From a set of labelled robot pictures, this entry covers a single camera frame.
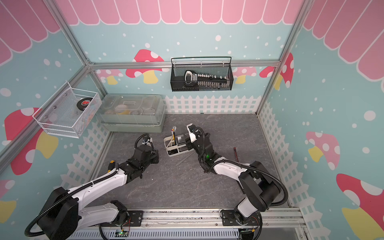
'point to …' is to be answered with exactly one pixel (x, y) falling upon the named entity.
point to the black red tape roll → (83, 103)
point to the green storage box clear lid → (132, 113)
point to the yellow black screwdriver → (111, 166)
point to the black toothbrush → (174, 137)
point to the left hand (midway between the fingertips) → (156, 153)
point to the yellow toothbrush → (173, 138)
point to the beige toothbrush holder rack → (180, 147)
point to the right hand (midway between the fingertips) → (187, 131)
